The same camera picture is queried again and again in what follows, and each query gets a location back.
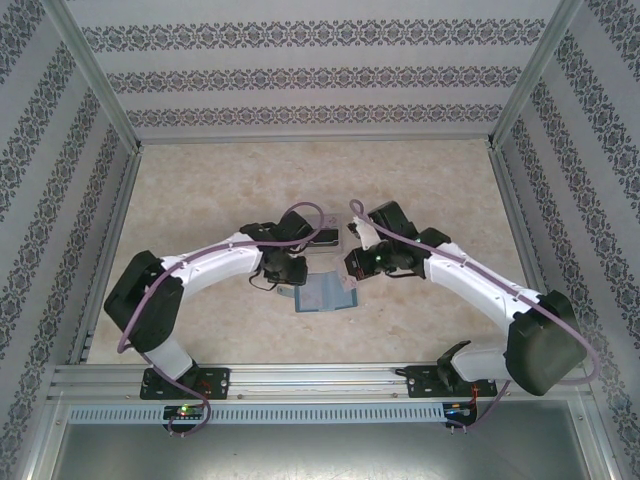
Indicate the teal leather card holder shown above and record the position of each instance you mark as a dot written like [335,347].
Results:
[335,297]

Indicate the white credit card red print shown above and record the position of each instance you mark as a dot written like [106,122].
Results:
[346,282]

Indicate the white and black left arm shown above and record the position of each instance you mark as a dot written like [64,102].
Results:
[215,260]

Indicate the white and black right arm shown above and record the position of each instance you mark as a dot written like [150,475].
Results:
[475,280]

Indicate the clear plastic box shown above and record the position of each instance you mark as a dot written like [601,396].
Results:
[325,250]

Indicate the small controller board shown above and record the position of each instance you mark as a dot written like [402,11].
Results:
[457,409]
[182,412]

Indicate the grey steel sheet panel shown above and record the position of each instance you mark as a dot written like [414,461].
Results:
[320,455]

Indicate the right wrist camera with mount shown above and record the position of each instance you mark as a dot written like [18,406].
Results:
[367,235]

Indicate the long aluminium mounting rail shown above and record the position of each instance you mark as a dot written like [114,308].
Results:
[315,382]

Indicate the aluminium side rail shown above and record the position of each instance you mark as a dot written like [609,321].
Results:
[111,240]
[518,225]

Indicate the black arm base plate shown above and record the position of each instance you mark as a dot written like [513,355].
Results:
[220,382]
[417,382]

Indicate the aluminium frame post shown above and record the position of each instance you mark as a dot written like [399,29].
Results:
[530,75]
[105,85]

